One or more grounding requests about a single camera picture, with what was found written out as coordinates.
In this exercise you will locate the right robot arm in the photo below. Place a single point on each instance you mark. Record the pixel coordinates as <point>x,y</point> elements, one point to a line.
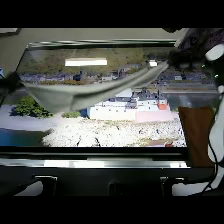
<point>216,133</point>

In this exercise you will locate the green garment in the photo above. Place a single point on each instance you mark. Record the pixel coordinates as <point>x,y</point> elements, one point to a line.
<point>66,96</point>

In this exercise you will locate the brown garment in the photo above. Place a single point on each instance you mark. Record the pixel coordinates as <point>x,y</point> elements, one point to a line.
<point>195,133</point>

